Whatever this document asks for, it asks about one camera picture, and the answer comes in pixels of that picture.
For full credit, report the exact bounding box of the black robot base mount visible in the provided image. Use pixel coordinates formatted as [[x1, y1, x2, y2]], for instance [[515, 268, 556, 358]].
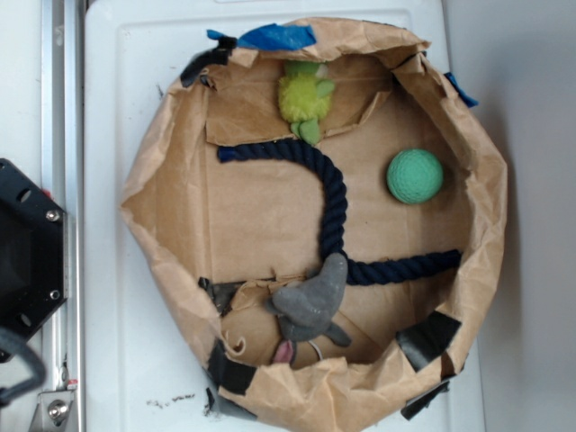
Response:
[[0, 158, 66, 341]]

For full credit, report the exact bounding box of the aluminium rail frame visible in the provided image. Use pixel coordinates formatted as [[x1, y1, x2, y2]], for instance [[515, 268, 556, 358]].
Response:
[[31, 1, 88, 431]]

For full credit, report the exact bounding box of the green textured ball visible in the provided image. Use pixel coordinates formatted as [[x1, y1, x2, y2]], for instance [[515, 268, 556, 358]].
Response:
[[386, 148, 444, 204]]

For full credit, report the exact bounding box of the white plastic board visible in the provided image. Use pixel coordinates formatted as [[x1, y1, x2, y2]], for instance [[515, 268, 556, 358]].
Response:
[[83, 0, 488, 432]]

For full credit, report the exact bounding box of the grey plush mouse toy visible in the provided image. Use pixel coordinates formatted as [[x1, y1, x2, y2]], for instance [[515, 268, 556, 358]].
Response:
[[265, 253, 352, 364]]

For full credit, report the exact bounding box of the green plush animal toy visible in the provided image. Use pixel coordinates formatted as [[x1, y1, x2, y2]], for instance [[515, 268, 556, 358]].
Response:
[[278, 60, 335, 147]]

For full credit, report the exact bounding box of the dark blue rope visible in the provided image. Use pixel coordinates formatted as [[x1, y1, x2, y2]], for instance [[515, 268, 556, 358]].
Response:
[[217, 138, 464, 287]]

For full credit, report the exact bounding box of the brown paper bag bin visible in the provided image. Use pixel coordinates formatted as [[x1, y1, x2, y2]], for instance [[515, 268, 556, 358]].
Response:
[[121, 18, 508, 431]]

